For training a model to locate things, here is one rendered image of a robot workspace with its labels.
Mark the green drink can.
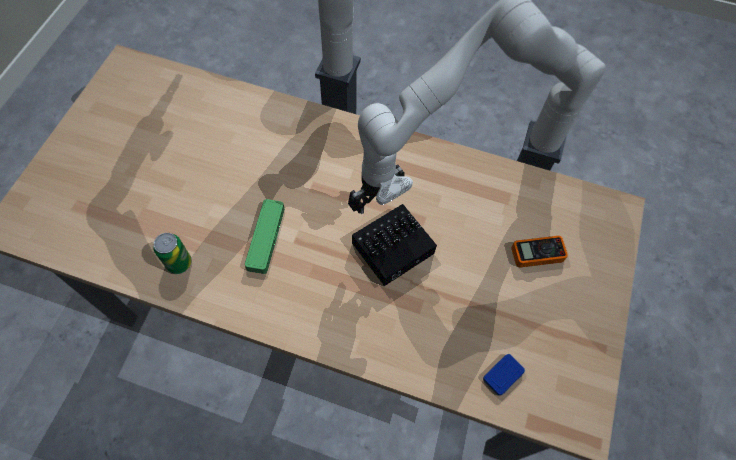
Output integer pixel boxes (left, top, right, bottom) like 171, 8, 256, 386
153, 233, 192, 274

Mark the black lighting desk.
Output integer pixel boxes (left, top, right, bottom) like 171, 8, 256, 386
352, 204, 437, 286

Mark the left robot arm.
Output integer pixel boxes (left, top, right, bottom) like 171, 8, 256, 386
358, 0, 605, 205

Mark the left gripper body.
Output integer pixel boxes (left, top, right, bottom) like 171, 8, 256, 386
361, 176, 380, 197

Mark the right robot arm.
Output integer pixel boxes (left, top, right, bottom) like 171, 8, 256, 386
318, 0, 353, 77

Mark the orange digital multimeter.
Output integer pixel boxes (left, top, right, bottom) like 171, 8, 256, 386
511, 236, 568, 268

